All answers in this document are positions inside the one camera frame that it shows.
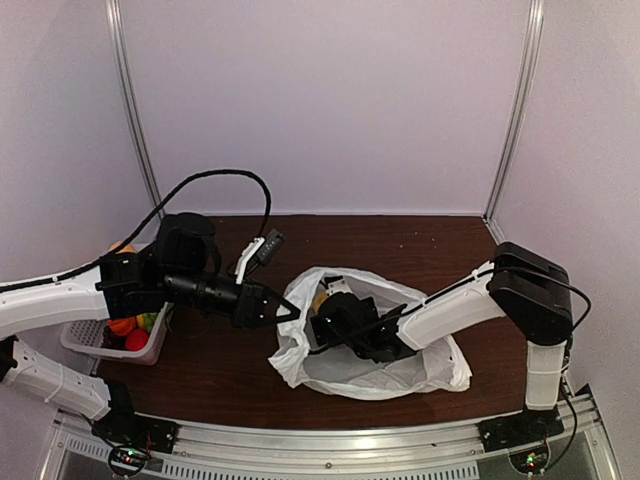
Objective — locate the dark purple grapes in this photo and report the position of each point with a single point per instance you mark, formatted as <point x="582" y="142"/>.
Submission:
<point x="111" y="340"/>

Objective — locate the red fruit lower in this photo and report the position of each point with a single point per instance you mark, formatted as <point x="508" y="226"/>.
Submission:
<point x="136" y="340"/>

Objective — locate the green fruit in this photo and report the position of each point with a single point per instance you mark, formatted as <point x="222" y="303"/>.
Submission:
<point x="146" y="321"/>

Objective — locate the right circuit board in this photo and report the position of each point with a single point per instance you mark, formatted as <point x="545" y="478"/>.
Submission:
<point x="530" y="461"/>

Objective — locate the white perforated plastic basket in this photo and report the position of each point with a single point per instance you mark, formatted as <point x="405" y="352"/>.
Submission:
<point x="88" y="337"/>

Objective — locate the right aluminium frame post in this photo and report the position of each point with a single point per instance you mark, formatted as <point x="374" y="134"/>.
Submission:
<point x="529" y="60"/>

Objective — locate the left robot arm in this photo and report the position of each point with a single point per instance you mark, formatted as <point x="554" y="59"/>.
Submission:
<point x="119" y="286"/>

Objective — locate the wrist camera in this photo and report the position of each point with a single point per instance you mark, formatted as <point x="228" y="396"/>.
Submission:
<point x="259" y="252"/>
<point x="336" y="284"/>

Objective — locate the left aluminium frame post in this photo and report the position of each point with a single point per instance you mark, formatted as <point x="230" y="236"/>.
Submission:
<point x="132" y="115"/>

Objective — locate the front aluminium rail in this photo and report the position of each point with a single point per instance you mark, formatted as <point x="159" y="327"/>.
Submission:
<point x="441" y="451"/>

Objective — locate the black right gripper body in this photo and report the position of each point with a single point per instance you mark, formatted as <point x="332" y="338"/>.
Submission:
<point x="320" y="325"/>

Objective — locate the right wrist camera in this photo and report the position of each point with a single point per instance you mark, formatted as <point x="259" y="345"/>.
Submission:
<point x="336" y="284"/>

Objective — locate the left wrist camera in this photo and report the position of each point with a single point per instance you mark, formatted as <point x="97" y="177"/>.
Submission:
<point x="259" y="252"/>

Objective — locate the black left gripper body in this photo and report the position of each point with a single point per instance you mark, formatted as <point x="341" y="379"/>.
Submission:
<point x="183" y="287"/>

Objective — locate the left circuit board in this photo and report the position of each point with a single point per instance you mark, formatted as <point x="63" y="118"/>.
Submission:
<point x="127" y="461"/>

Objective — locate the aluminium frame post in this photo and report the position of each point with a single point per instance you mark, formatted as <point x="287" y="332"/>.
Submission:
<point x="132" y="115"/>
<point x="529" y="60"/>

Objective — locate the circuit board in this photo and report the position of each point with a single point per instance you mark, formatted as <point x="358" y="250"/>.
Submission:
<point x="127" y="461"/>
<point x="530" y="461"/>

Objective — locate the pale yellow bumpy fruit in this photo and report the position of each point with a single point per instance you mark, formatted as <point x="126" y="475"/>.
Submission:
<point x="318" y="301"/>

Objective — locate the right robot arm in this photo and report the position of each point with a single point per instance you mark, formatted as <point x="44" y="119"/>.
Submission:
<point x="530" y="290"/>

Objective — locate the white plastic bag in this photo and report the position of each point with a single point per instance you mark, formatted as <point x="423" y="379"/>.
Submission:
<point x="338" y="371"/>

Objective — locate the peach fruit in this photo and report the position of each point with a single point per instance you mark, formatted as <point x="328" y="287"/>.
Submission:
<point x="121" y="248"/>

